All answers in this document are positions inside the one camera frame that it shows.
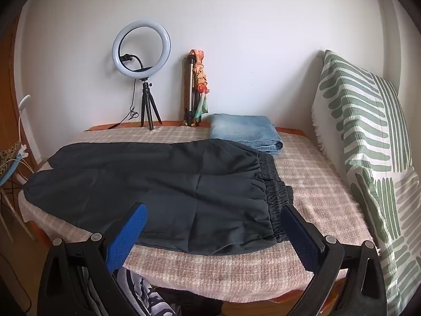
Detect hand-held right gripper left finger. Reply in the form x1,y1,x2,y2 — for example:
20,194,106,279
37,202,147,316

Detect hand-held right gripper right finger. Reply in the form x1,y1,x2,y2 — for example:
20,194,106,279
280,206,388,316

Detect dark grey pants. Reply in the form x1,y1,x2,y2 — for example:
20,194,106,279
22,139,294,256

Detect pink plaid blanket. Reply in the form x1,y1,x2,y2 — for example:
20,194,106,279
18,126,379,303

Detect black and white patterned cloth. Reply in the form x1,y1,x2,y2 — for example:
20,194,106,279
86,265,176,316

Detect green leaf patterned throw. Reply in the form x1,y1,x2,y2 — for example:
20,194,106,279
310,49,415,316

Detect folded light blue jeans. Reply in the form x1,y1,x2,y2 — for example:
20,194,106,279
209,113,284,155

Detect small black tripod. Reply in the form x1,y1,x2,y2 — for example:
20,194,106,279
140,78,163,131

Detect blue chair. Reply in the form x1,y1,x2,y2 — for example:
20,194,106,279
0,158,20,219

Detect leopard print cloth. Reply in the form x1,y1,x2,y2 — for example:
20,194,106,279
0,141,22,180

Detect white clip lamp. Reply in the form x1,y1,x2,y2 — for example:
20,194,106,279
16,95,32,157

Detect folded silver tripod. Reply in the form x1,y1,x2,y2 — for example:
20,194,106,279
179,57,202,127

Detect folded tripod with colourful cloth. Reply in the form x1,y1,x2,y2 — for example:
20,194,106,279
188,49,210,122

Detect black cable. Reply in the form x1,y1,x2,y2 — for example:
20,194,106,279
84,80,139,132

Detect white ring light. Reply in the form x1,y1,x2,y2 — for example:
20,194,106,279
112,19,172,80

